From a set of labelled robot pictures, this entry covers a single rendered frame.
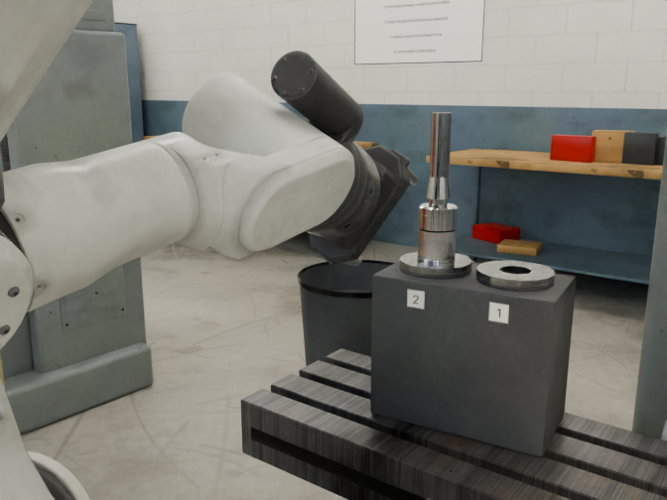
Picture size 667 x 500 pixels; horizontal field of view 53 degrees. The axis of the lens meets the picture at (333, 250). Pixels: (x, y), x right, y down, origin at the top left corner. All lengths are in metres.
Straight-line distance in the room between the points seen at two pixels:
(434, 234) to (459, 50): 4.72
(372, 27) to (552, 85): 1.63
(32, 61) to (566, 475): 0.68
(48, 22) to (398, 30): 5.54
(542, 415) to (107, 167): 0.57
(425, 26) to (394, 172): 5.03
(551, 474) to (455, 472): 0.10
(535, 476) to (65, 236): 0.58
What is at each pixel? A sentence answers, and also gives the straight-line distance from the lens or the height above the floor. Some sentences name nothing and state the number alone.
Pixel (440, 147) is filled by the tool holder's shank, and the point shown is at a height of 1.27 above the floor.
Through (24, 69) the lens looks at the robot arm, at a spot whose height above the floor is 1.34.
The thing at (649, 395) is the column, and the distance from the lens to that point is 1.18.
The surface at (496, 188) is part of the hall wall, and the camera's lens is 5.37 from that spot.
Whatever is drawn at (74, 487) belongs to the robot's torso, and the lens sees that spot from 0.59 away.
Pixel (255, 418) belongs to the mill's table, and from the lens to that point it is 0.92.
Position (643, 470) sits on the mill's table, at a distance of 0.84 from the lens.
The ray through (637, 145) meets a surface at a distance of 4.50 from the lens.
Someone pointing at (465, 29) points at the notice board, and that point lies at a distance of 5.49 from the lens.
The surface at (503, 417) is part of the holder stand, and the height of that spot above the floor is 0.97.
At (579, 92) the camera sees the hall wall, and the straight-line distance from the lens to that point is 5.13.
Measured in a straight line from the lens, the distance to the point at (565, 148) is 4.56.
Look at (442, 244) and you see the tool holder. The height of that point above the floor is 1.15.
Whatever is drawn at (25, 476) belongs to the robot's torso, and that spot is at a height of 1.07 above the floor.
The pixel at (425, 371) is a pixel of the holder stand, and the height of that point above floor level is 1.00.
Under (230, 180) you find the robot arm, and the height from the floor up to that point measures 1.28.
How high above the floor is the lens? 1.34
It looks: 14 degrees down
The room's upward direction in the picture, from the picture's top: straight up
